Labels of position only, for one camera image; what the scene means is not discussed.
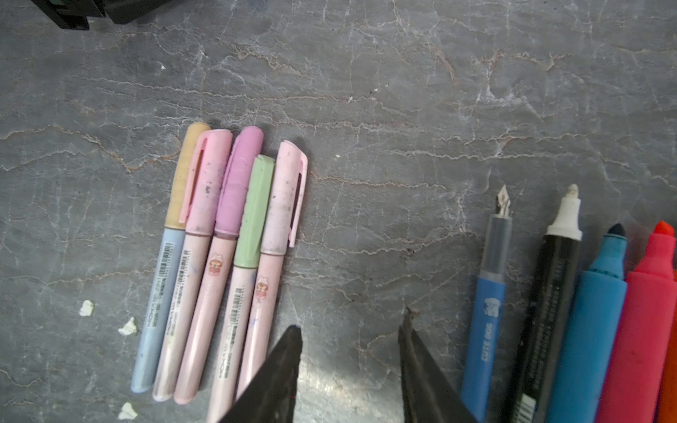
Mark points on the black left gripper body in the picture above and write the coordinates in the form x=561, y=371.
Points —
x=74, y=14

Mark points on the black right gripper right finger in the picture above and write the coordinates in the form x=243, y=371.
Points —
x=427, y=394

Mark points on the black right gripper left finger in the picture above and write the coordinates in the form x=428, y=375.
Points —
x=271, y=395

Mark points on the green pastel pen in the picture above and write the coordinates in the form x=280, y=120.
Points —
x=241, y=287

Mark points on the black white marker pen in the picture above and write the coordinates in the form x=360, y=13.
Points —
x=540, y=344

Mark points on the light blue highlighter pen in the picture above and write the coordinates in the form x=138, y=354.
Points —
x=590, y=334

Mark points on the dark blue marker pen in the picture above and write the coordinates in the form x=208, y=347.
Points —
x=487, y=311

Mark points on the pale pink pen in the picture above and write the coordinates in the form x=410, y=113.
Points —
x=282, y=222

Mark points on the pink highlighter pen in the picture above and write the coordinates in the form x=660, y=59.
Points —
x=635, y=370

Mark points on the purple pastel pen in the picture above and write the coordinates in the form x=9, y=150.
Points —
x=214, y=266

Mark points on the orange highlighter pen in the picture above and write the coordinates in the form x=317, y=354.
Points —
x=667, y=396

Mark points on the pink pastel pen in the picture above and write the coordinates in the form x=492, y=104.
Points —
x=205, y=176

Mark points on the yellow pastel pen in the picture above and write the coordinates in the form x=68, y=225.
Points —
x=166, y=268

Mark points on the white paper scrap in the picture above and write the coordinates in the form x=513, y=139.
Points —
x=86, y=309
x=129, y=328
x=127, y=413

